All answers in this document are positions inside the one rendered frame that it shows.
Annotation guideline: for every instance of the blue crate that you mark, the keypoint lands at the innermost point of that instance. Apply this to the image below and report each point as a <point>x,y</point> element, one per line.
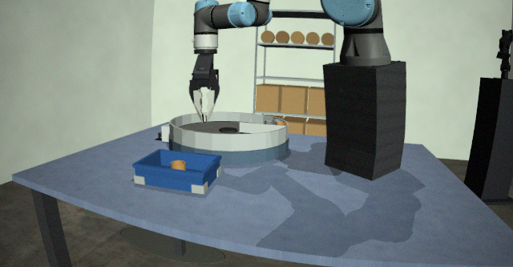
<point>197,177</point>

